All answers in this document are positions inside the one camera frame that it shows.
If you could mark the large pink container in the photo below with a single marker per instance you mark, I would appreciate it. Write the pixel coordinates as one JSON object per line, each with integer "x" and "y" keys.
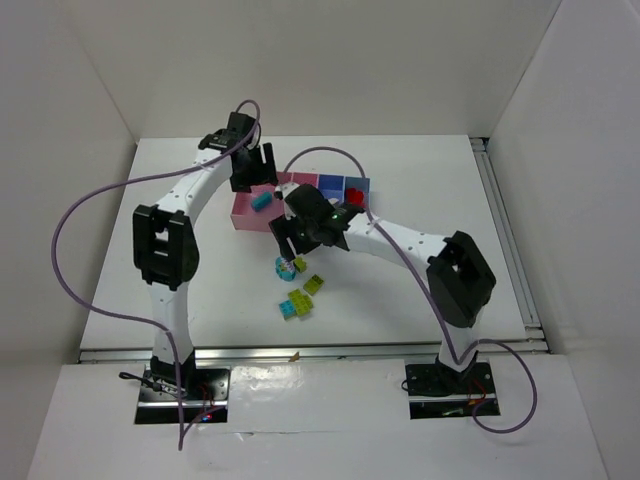
{"x": 245, "y": 218}

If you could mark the green square lego brick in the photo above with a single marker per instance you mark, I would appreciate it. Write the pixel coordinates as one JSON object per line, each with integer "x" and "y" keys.
{"x": 313, "y": 285}

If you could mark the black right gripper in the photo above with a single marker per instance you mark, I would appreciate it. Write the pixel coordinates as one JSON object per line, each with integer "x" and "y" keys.
{"x": 288, "y": 232}

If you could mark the small green lego brick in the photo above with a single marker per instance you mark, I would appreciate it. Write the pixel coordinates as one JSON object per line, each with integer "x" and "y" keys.
{"x": 300, "y": 264}

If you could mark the light blue container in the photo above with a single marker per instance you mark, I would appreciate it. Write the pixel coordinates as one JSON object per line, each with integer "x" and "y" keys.
{"x": 359, "y": 183}

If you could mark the dark blue container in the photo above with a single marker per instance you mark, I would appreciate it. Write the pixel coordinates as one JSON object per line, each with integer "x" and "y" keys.
{"x": 331, "y": 186}

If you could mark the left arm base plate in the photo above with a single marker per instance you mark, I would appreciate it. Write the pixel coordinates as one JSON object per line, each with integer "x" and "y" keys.
{"x": 206, "y": 398}

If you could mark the teal long lego brick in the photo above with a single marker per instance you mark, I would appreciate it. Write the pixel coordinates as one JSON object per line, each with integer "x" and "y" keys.
{"x": 261, "y": 202}

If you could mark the green teal lego stack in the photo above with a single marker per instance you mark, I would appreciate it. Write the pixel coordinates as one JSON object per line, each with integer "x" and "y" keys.
{"x": 298, "y": 304}

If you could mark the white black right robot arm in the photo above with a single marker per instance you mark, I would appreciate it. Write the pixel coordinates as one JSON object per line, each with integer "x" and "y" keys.
{"x": 451, "y": 271}

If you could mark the teal rounded flower lego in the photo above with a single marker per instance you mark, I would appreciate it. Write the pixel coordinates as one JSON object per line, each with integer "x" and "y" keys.
{"x": 285, "y": 269}

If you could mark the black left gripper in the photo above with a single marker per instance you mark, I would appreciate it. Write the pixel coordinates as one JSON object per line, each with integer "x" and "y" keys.
{"x": 258, "y": 175}

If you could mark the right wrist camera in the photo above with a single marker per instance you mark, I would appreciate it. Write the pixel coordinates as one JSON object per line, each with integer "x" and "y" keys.
{"x": 281, "y": 191}

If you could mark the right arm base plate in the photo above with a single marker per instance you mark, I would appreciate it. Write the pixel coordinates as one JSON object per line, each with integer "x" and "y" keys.
{"x": 431, "y": 397}

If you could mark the narrow pink container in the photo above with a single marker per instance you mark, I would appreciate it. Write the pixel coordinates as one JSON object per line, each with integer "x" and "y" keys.
{"x": 302, "y": 178}

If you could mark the aluminium right rail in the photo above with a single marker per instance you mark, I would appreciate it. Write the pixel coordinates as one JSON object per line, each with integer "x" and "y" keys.
{"x": 535, "y": 341}

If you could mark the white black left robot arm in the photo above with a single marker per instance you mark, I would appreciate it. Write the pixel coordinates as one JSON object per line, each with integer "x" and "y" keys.
{"x": 165, "y": 249}

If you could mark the red lego cluster with face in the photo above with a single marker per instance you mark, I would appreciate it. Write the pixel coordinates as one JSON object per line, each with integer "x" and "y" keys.
{"x": 355, "y": 196}

